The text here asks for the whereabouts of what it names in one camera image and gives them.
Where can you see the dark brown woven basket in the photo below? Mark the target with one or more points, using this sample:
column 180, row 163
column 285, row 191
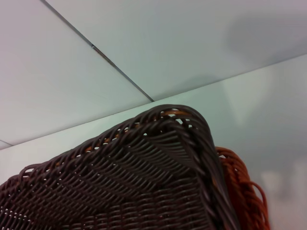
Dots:
column 120, row 182

